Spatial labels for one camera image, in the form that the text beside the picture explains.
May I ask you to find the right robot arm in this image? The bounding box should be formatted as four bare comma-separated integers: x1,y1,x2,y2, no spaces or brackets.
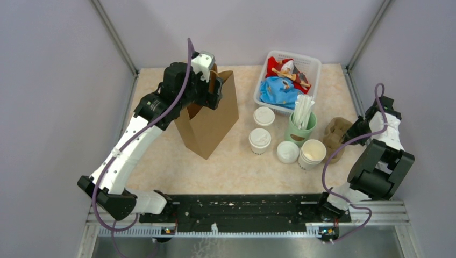
315,96,415,221

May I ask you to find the green straw holder cup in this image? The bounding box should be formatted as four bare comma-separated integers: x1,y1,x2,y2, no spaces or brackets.
284,112,317,148

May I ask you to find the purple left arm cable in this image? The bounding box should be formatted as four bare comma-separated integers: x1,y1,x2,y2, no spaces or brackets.
91,37,196,258

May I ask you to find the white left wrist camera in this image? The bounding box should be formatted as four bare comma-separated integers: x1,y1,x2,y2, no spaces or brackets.
191,51,215,83

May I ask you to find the white plastic basket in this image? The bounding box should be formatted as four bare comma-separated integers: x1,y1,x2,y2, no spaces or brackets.
253,51,322,115

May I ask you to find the brown paper bag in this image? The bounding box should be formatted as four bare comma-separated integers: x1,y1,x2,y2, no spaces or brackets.
175,70,239,160

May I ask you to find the white cup lid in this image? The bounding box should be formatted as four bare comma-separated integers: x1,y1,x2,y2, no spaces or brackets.
248,128,272,148
253,106,275,125

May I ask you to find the blue snack packet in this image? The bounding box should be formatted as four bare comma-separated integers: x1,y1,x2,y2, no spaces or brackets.
259,77,303,109

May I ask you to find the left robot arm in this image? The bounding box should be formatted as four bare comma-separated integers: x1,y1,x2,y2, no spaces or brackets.
77,61,223,222

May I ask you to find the red snack packet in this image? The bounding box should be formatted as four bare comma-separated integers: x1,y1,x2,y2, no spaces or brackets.
265,56,312,94

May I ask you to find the stack of paper cups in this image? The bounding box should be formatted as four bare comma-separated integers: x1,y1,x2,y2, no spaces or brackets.
298,139,327,170

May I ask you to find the brown cardboard cup carrier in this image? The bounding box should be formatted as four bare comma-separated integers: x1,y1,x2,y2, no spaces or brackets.
321,117,353,162

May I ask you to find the stack of white lids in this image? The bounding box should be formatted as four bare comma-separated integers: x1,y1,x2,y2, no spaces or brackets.
276,141,300,164

